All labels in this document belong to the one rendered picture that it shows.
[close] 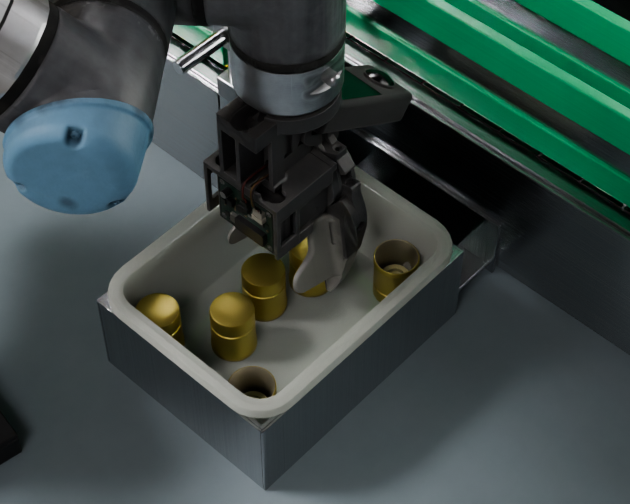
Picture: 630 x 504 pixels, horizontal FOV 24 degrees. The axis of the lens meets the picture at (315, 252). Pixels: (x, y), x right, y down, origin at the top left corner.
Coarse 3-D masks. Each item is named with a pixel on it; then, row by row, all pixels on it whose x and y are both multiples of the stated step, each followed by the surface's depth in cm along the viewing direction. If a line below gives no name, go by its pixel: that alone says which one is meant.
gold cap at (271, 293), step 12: (252, 264) 111; (264, 264) 111; (276, 264) 111; (252, 276) 110; (264, 276) 110; (276, 276) 110; (252, 288) 110; (264, 288) 110; (276, 288) 111; (252, 300) 112; (264, 300) 111; (276, 300) 112; (264, 312) 112; (276, 312) 113
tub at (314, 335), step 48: (384, 192) 112; (192, 240) 111; (384, 240) 115; (432, 240) 110; (144, 288) 109; (192, 288) 114; (240, 288) 115; (288, 288) 115; (336, 288) 115; (144, 336) 104; (192, 336) 112; (288, 336) 112; (336, 336) 112; (288, 384) 101
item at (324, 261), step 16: (320, 224) 105; (336, 224) 106; (320, 240) 106; (336, 240) 107; (320, 256) 107; (336, 256) 108; (352, 256) 108; (304, 272) 106; (320, 272) 108; (336, 272) 109; (304, 288) 107
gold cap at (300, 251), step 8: (304, 240) 113; (296, 248) 112; (304, 248) 112; (296, 256) 112; (304, 256) 112; (296, 264) 112; (312, 288) 114; (320, 288) 114; (304, 296) 115; (312, 296) 115
